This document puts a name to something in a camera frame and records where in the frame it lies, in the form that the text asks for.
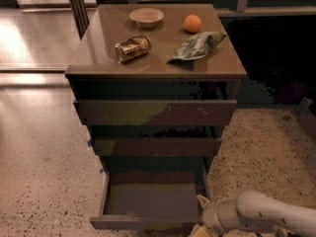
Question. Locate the drawer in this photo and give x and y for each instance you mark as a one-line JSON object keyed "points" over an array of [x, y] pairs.
{"points": [[161, 146], [152, 201], [156, 112]]}

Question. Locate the orange fruit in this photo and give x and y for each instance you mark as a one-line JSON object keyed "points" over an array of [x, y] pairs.
{"points": [[192, 24]]}

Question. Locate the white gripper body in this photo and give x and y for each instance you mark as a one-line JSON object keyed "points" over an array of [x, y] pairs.
{"points": [[209, 215]]}

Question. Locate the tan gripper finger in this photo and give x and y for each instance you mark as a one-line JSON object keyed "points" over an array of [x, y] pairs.
{"points": [[201, 231], [203, 201]]}

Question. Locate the beige ceramic bowl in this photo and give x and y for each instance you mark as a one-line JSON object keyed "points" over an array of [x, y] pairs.
{"points": [[147, 18]]}

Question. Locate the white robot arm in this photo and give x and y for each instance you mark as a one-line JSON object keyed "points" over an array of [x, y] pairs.
{"points": [[256, 212]]}

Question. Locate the green chip bag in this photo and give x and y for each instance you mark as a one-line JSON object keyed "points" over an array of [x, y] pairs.
{"points": [[197, 46]]}

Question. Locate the gold crushed soda can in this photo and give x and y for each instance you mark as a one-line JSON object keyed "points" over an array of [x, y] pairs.
{"points": [[132, 48]]}

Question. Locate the brown drawer cabinet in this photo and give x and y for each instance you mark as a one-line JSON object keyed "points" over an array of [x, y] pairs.
{"points": [[95, 73]]}

